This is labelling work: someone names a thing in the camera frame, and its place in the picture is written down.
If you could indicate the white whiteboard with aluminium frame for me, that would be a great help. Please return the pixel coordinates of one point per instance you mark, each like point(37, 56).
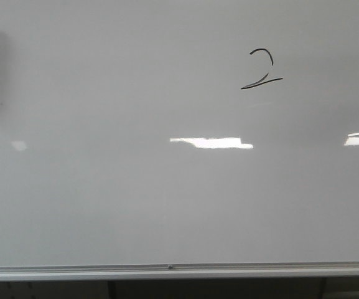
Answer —
point(178, 139)

